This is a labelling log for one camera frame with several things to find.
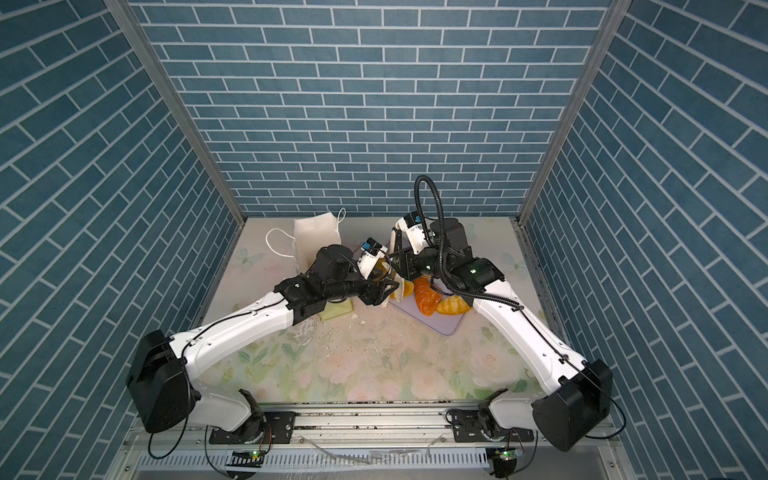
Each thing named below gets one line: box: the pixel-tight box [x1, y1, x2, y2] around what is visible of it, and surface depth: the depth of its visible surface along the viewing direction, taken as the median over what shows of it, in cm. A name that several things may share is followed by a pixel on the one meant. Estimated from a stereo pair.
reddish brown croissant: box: [413, 277, 443, 316], surface depth 96 cm
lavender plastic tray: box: [389, 278, 467, 336], surface depth 95 cm
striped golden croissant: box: [436, 295, 471, 315], surface depth 94 cm
